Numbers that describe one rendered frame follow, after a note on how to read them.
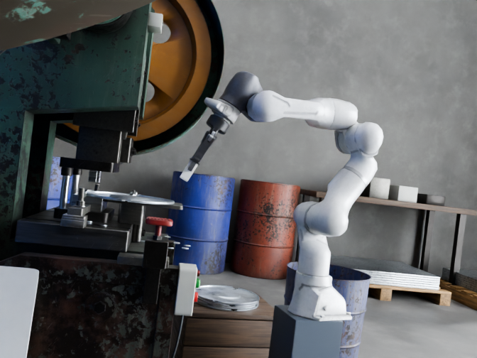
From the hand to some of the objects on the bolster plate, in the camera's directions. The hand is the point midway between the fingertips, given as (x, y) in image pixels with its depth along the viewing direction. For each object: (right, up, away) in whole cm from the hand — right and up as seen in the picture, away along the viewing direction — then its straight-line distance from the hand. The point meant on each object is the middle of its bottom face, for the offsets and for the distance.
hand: (189, 170), depth 159 cm
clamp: (-30, -16, -21) cm, 40 cm away
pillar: (-37, -12, -14) cm, 41 cm away
